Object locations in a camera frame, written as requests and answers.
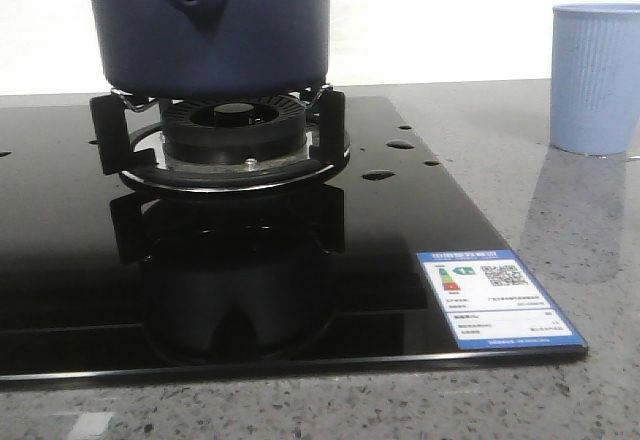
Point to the black glass gas cooktop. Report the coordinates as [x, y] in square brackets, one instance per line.
[99, 283]

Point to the blue energy rating label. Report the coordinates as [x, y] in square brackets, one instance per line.
[490, 300]

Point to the dark blue cooking pot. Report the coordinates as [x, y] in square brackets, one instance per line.
[212, 48]

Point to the chrome wire pot reducer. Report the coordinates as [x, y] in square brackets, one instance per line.
[138, 103]

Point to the black pan support grate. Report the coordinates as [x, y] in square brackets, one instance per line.
[133, 146]

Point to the black gas burner head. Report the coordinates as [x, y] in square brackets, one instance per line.
[228, 132]

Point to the light blue ribbed cup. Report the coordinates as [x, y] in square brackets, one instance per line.
[594, 102]

